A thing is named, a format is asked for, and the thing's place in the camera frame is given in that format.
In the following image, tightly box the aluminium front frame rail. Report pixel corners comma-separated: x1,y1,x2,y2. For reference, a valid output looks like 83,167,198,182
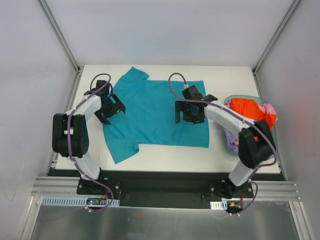
30,176,303,202

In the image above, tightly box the teal t shirt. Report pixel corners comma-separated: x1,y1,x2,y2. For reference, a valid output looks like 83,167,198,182
103,67,210,164

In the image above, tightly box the aluminium corner post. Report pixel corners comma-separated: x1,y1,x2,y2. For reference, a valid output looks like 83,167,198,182
37,0,81,73
251,0,303,74

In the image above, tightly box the left aluminium corner post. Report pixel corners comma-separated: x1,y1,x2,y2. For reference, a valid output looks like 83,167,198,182
37,0,81,73

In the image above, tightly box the white slotted cable duct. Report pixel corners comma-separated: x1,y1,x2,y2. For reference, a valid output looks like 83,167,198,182
41,196,120,208

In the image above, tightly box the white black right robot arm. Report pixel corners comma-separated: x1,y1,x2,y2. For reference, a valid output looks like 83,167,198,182
175,85,277,199

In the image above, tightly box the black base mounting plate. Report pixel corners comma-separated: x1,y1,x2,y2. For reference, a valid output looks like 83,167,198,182
76,170,254,209

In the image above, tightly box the right aluminium corner post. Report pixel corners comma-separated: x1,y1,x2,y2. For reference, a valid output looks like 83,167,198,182
251,0,303,74

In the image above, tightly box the small white cable duct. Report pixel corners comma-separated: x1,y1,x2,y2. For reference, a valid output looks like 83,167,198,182
210,200,228,210

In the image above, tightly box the orange t shirt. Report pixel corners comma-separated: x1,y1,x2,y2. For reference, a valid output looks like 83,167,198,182
225,98,278,130

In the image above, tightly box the lavender t shirt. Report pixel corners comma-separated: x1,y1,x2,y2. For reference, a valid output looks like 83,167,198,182
223,128,239,153

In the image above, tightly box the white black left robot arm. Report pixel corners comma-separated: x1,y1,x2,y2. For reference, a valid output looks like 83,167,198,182
52,80,126,195

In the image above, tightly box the pink t shirt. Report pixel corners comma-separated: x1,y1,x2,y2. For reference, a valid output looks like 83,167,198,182
259,103,276,115

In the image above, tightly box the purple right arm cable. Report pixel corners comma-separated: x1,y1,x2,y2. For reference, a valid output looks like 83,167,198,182
167,72,279,220

